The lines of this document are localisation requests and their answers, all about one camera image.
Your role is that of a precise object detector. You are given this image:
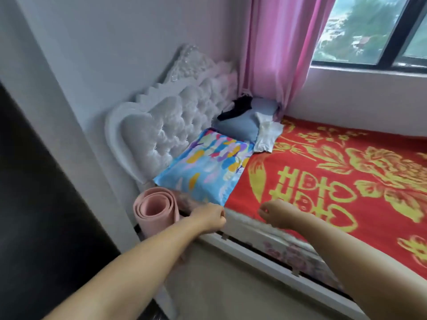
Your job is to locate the person's right hand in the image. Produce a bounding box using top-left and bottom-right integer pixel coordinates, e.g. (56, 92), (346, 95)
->
(258, 198), (308, 231)

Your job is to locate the person's left hand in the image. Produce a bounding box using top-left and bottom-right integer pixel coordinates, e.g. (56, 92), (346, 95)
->
(189, 202), (228, 235)

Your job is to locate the person's right forearm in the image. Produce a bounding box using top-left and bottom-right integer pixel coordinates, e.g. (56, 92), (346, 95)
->
(290, 213), (427, 320)

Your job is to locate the person's left forearm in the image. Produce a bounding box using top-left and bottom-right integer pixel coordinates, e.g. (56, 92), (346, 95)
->
(43, 216), (208, 320)

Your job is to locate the white t-shirt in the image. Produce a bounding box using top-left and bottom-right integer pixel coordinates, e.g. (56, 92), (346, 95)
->
(252, 112), (285, 154)

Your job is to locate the blue patterned pillow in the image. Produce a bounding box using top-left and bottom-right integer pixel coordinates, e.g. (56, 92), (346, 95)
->
(153, 128), (256, 207)

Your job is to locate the pink fabric item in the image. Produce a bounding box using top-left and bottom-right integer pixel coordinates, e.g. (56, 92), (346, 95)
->
(132, 186), (181, 239)

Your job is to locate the red and yellow blanket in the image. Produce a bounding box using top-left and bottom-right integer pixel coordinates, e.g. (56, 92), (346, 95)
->
(180, 115), (427, 320)

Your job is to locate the pale blue pillow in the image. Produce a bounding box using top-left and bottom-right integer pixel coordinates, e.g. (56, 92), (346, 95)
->
(212, 96), (281, 144)

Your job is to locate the white tufted headboard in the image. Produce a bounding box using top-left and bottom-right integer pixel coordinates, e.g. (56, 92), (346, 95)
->
(103, 43), (240, 187)

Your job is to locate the black garment on pillow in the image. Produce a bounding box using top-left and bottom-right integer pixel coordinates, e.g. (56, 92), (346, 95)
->
(217, 95), (254, 123)

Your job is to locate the wide pink curtain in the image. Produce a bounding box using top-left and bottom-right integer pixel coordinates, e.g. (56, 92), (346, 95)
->
(238, 0), (338, 120)

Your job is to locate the dark framed window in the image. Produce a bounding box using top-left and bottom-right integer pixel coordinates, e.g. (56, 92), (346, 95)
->
(311, 0), (427, 72)

